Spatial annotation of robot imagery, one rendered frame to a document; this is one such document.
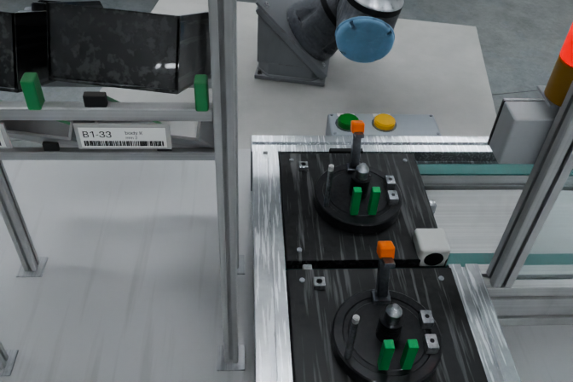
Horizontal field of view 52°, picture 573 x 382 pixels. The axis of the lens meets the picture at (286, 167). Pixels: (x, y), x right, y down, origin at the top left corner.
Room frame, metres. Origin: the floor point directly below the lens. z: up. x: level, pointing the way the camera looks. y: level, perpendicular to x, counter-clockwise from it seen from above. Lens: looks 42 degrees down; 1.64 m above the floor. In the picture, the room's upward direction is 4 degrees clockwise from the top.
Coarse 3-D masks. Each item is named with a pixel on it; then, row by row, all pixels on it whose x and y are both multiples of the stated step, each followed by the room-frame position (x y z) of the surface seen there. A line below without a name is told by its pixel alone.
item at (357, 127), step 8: (352, 120) 0.75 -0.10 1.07; (360, 120) 0.75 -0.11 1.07; (352, 128) 0.73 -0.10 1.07; (360, 128) 0.73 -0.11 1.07; (352, 136) 0.74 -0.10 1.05; (360, 136) 0.72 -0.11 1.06; (352, 144) 0.73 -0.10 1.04; (360, 144) 0.73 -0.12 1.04; (352, 152) 0.72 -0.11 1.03; (360, 152) 0.72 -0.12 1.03; (352, 160) 0.72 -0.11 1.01
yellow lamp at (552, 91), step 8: (560, 64) 0.56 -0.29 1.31; (552, 72) 0.57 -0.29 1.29; (560, 72) 0.56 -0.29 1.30; (568, 72) 0.55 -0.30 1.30; (552, 80) 0.57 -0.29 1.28; (560, 80) 0.56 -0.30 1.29; (568, 80) 0.55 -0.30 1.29; (552, 88) 0.56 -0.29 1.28; (560, 88) 0.55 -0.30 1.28; (568, 88) 0.55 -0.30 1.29; (552, 96) 0.56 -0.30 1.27; (560, 96) 0.55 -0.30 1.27; (560, 104) 0.55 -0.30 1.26
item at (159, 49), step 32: (64, 32) 0.49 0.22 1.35; (96, 32) 0.49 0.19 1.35; (128, 32) 0.49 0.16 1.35; (160, 32) 0.49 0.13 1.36; (192, 32) 0.53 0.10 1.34; (64, 64) 0.48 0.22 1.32; (96, 64) 0.48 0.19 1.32; (128, 64) 0.48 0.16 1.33; (160, 64) 0.47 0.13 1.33; (192, 64) 0.52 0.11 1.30
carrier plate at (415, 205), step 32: (288, 160) 0.76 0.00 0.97; (320, 160) 0.76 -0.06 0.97; (384, 160) 0.77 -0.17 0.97; (288, 192) 0.68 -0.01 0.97; (416, 192) 0.70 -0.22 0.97; (288, 224) 0.61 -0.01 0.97; (320, 224) 0.61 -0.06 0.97; (416, 224) 0.62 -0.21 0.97; (288, 256) 0.54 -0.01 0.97; (320, 256) 0.55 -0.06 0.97; (352, 256) 0.55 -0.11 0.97; (416, 256) 0.56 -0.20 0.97
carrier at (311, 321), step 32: (288, 288) 0.49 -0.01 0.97; (352, 288) 0.49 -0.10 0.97; (416, 288) 0.50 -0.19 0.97; (448, 288) 0.51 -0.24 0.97; (320, 320) 0.44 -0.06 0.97; (352, 320) 0.38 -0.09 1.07; (384, 320) 0.41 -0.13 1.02; (416, 320) 0.44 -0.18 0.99; (448, 320) 0.45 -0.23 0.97; (320, 352) 0.39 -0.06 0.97; (352, 352) 0.38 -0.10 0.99; (384, 352) 0.36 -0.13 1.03; (416, 352) 0.37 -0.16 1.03; (448, 352) 0.40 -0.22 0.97
